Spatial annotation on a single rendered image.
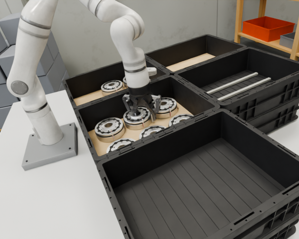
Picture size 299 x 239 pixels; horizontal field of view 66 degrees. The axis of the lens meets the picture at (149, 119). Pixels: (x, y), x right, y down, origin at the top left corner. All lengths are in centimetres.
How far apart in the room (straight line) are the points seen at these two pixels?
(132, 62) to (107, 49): 279
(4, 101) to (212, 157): 217
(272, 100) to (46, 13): 79
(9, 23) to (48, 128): 173
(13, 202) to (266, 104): 94
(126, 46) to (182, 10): 301
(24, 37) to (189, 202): 70
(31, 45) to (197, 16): 312
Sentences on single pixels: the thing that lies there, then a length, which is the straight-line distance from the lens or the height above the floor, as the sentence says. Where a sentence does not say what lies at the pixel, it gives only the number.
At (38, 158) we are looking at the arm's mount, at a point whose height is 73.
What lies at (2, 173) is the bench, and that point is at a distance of 112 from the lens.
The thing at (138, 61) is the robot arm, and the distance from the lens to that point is 70.
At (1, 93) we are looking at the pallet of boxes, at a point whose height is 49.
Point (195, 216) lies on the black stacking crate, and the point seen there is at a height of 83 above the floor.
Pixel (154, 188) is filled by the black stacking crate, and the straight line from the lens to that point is 63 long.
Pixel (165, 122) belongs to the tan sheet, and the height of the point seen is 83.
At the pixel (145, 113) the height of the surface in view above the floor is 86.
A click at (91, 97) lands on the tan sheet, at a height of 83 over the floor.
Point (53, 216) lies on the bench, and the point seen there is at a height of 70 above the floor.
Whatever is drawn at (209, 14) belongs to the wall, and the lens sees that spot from 385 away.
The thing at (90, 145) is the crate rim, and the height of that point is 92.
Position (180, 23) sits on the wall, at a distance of 367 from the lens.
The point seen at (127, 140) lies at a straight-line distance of 74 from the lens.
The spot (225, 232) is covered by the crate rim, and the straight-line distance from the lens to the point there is 45.
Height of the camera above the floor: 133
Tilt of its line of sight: 36 degrees down
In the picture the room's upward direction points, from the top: 10 degrees counter-clockwise
